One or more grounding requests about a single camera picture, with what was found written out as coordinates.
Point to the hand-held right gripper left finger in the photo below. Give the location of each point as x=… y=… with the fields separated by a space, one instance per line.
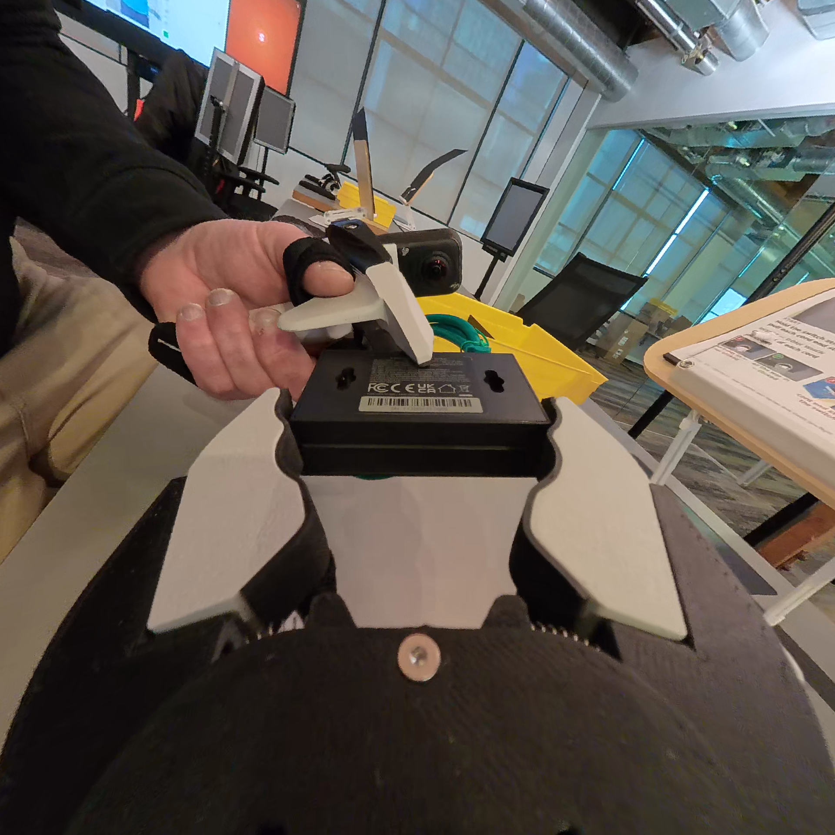
x=228 y=515

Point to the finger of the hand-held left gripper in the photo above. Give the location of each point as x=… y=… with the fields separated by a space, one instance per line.
x=404 y=313

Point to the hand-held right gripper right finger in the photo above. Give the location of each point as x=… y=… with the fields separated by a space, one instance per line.
x=606 y=528

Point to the black network switch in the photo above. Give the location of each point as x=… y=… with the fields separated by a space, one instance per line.
x=417 y=430

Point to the yellow plastic bin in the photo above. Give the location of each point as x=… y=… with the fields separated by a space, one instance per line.
x=522 y=365
x=346 y=196

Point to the person's left forearm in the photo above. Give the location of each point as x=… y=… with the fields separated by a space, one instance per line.
x=78 y=163

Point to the person's left hand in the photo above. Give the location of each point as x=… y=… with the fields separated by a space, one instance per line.
x=222 y=280

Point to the black curved stand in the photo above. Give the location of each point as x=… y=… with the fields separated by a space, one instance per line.
x=424 y=179

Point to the black display on stand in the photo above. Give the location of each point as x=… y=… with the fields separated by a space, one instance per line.
x=515 y=218

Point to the small black stand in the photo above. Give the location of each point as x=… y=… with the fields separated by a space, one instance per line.
x=329 y=179

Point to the black mesh office chair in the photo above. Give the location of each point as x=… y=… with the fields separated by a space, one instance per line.
x=580 y=300

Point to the wooden tilted board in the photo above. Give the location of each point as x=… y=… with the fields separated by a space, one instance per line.
x=653 y=368

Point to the white instruction sheet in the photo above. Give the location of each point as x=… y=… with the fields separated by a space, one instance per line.
x=750 y=404

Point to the small grey display panel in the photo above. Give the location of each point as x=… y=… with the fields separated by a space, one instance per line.
x=274 y=121

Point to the cardboard box stack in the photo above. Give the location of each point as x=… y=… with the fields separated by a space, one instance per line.
x=652 y=319

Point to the large grey display panel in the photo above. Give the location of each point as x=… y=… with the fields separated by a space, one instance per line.
x=228 y=104

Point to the black jacket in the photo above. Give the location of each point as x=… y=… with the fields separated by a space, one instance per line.
x=173 y=111

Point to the white plastic bracket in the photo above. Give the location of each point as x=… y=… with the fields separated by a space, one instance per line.
x=346 y=216

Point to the white stand bracket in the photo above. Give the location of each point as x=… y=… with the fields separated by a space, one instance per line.
x=688 y=427

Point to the round silver duct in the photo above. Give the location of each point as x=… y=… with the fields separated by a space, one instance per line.
x=580 y=52

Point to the large wall screen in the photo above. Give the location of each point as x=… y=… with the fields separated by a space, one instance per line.
x=261 y=39

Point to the silver rectangular duct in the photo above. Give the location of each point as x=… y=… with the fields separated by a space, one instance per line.
x=717 y=26

